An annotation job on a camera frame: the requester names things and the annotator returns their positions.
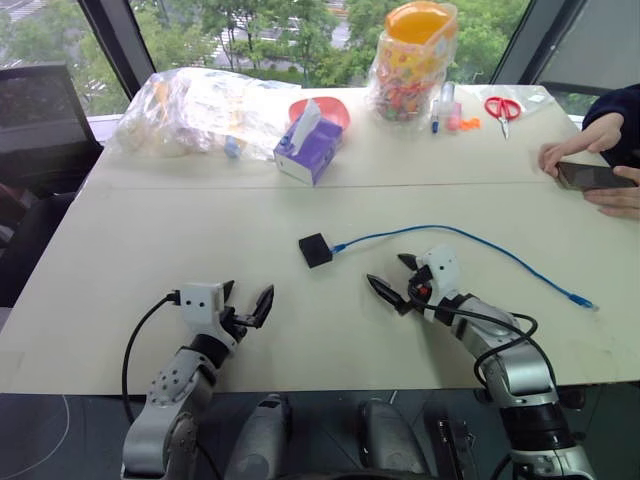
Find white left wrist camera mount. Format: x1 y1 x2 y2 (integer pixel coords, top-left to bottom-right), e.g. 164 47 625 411
178 281 237 352

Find black smartphone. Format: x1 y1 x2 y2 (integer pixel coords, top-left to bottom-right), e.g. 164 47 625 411
555 160 639 193

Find dark rounded grey shape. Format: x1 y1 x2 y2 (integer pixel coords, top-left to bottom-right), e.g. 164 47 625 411
223 392 295 480
357 397 427 477

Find clear candy jar orange lid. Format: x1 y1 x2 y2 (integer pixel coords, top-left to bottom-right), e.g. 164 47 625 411
366 0 460 127

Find red handled scissors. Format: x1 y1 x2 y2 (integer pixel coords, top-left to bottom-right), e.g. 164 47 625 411
483 95 522 140

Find person's left hand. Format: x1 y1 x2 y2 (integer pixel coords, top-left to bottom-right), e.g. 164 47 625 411
584 165 640 220

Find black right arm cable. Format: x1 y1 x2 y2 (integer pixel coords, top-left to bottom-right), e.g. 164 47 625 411
408 294 559 392

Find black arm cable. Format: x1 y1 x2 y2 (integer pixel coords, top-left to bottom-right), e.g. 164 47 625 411
121 293 182 426
408 294 559 392

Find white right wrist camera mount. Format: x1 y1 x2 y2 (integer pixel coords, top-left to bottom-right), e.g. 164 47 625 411
416 244 462 324

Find dark seat beside table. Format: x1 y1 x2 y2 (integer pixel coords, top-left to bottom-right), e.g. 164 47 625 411
0 191 77 309

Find small black box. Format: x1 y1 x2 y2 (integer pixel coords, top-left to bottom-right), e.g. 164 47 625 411
298 231 334 270

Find purple tissue box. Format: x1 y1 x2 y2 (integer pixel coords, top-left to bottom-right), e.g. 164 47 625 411
272 98 345 188

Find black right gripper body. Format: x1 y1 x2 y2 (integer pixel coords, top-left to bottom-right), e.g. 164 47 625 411
406 264 438 313

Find dark window frame pillar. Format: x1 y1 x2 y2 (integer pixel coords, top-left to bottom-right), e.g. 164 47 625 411
76 0 157 102
488 0 592 87

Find thin white floor wire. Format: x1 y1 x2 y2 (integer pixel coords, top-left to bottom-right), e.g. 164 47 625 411
0 393 72 480

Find person's dark blue sleeve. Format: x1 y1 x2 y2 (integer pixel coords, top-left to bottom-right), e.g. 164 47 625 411
580 83 640 169

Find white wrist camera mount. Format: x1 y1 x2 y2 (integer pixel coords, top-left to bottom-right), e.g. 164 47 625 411
178 281 237 352
416 244 462 324

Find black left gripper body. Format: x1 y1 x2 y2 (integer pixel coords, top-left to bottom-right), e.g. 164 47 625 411
219 305 251 347

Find clear plastic bag with items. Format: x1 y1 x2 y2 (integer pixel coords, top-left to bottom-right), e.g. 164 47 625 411
113 66 303 162

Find red plastic bowl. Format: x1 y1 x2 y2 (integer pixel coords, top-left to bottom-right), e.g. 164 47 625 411
288 95 352 132

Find person's right hand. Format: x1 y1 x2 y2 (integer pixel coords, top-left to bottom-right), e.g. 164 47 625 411
537 130 624 177

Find black flat device under table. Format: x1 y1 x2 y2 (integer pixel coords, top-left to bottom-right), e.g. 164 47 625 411
423 403 482 480

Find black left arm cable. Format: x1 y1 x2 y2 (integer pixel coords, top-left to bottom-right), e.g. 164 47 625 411
121 293 182 426

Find blue Ethernet cable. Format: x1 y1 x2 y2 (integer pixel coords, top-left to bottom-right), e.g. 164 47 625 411
329 224 600 313

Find black office chair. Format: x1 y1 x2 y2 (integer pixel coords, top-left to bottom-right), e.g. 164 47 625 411
0 63 105 197

